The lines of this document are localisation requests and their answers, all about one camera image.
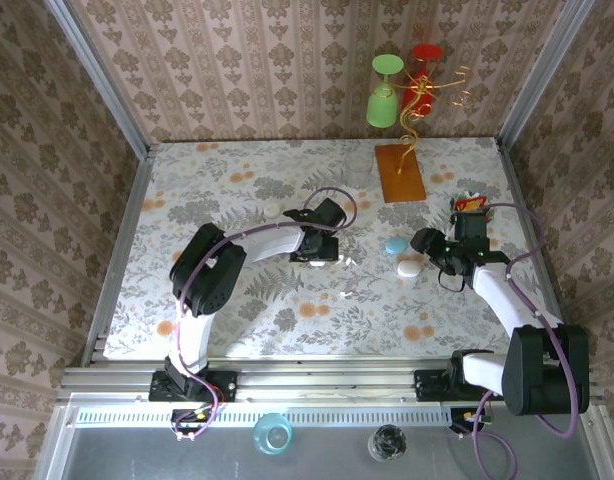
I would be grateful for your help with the dark glass cup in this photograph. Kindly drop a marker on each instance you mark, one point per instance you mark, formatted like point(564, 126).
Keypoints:
point(387, 442)

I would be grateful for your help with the teal glass cup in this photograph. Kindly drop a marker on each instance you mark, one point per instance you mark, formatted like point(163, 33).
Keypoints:
point(272, 434)

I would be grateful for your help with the aluminium front mounting rail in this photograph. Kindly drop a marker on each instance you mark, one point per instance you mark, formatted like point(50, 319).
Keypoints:
point(327, 380)

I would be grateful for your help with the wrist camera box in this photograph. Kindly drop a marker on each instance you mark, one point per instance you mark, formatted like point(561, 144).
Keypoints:
point(329, 211)
point(471, 226)

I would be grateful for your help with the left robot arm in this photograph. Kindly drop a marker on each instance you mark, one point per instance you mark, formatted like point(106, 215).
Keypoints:
point(272, 247)

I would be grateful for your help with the white round earbud case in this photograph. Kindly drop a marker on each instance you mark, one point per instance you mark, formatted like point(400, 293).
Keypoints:
point(272, 210)

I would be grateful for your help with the black connector bracket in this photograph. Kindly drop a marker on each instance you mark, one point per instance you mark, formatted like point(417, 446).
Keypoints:
point(184, 422)
point(459, 425)

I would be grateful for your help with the green wine glass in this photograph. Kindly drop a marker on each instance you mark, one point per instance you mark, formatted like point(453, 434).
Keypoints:
point(382, 107)

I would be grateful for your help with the red wine glass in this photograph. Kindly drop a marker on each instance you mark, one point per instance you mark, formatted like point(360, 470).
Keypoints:
point(428, 52)

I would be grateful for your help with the red yellow wrapped candy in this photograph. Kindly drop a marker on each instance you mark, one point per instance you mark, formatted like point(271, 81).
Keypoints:
point(469, 203)

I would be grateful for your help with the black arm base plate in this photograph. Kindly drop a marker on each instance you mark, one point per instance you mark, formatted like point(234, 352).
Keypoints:
point(427, 385)
point(227, 385)

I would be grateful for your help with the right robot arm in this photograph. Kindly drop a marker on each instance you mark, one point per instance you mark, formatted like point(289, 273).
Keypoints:
point(502, 300)

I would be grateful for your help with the blue earbud charging case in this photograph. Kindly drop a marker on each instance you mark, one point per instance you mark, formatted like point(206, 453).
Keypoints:
point(396, 245)

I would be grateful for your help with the aluminium table side rail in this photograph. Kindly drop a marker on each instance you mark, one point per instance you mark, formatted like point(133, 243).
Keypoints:
point(132, 210)
point(512, 175)

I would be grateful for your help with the white square earbud case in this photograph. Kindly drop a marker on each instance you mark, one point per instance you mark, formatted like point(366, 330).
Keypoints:
point(317, 263)

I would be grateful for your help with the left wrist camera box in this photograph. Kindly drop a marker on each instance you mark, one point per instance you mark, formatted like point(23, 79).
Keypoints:
point(329, 211)

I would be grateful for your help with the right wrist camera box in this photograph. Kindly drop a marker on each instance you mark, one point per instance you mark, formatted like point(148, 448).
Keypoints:
point(471, 226)

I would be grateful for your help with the clear glass tumbler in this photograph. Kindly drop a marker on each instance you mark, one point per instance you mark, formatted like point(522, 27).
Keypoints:
point(358, 167)

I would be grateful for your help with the white oval earbud case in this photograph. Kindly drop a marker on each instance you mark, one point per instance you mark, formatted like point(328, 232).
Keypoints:
point(409, 269)

